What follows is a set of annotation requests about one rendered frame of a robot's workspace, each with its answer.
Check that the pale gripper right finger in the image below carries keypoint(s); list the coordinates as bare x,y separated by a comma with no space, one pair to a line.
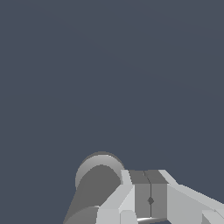
175,201

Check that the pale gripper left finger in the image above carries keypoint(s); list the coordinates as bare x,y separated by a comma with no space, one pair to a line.
128,198

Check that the grey metal faucet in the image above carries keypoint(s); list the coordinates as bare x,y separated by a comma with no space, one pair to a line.
93,183

